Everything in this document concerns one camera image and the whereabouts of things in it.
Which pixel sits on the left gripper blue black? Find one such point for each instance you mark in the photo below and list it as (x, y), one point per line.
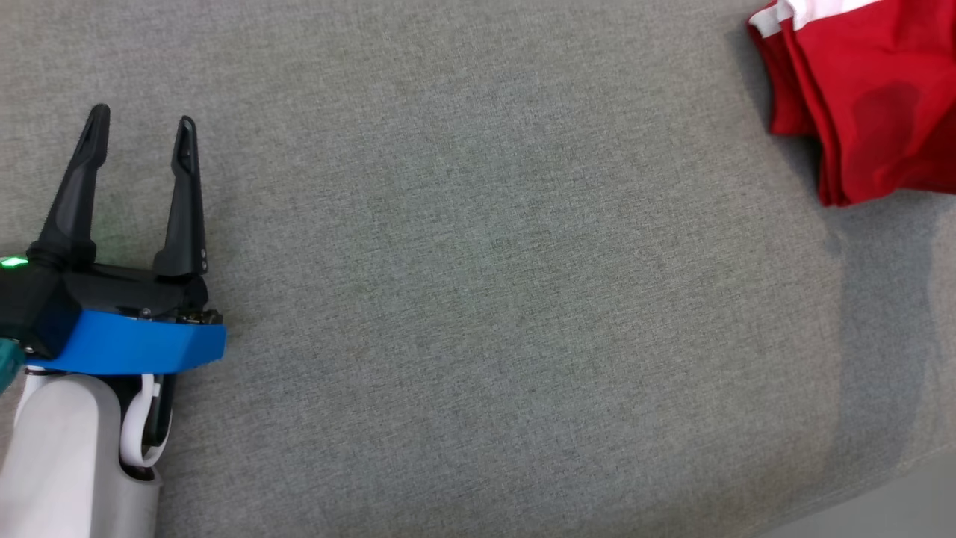
(134, 340)

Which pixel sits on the red shorts white trim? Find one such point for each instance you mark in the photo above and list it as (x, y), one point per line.
(881, 112)

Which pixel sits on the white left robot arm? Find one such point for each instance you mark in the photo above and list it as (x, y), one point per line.
(60, 448)

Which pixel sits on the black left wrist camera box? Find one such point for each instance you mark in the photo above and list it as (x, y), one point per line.
(37, 306)

